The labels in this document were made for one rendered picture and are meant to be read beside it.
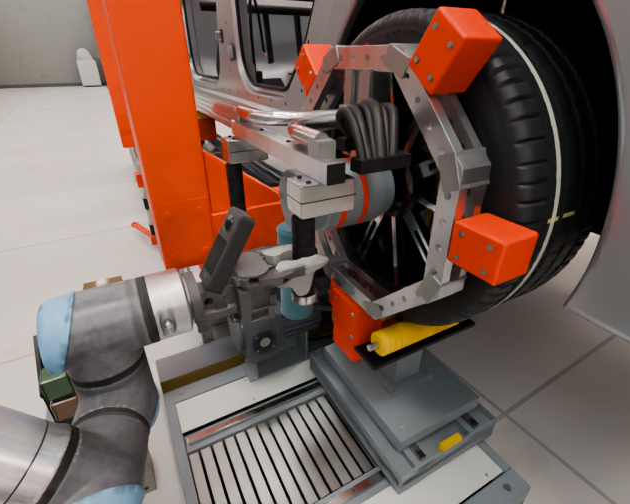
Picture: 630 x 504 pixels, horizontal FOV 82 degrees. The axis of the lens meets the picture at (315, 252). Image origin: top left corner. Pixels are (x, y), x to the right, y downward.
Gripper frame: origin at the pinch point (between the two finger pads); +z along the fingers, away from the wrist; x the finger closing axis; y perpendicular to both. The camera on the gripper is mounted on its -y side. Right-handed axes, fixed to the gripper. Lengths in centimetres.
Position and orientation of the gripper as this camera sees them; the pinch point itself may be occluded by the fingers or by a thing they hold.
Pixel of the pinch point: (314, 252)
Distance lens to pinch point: 57.8
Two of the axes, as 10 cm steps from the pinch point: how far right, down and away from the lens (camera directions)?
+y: 0.0, 8.8, 4.8
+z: 8.8, -2.3, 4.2
